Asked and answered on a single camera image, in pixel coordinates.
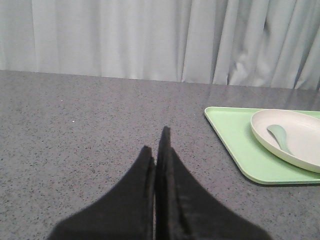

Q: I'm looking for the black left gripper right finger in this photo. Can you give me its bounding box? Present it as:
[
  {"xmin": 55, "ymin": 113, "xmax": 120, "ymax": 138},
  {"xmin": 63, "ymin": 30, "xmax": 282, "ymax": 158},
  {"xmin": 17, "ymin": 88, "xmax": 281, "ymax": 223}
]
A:
[{"xmin": 155, "ymin": 126, "xmax": 271, "ymax": 240}]

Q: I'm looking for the beige round plate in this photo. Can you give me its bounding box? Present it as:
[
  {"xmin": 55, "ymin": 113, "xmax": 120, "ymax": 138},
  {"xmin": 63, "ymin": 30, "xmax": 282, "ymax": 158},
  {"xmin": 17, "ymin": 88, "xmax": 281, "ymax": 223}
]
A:
[{"xmin": 250, "ymin": 109, "xmax": 320, "ymax": 173}]

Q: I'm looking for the light green plastic tray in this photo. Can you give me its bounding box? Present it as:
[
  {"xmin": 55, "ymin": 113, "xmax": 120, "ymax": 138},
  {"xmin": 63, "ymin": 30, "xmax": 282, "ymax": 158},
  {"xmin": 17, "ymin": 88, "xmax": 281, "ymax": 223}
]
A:
[{"xmin": 204, "ymin": 106, "xmax": 320, "ymax": 185}]

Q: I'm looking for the sage green plastic spoon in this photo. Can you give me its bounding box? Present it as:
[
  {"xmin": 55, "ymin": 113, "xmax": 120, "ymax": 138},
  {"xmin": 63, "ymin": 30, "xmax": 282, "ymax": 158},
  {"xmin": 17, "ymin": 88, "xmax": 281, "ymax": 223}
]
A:
[{"xmin": 267, "ymin": 124, "xmax": 293, "ymax": 155}]

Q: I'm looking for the white pleated curtain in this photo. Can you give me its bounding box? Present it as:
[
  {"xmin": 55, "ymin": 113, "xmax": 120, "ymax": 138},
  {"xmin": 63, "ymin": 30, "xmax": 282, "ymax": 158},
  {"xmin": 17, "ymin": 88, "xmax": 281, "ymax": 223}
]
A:
[{"xmin": 0, "ymin": 0, "xmax": 320, "ymax": 90}]

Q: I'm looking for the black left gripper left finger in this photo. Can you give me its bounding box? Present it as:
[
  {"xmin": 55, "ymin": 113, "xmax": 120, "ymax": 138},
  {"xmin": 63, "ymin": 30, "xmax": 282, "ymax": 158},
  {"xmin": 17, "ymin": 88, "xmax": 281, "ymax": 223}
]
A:
[{"xmin": 48, "ymin": 146, "xmax": 156, "ymax": 240}]

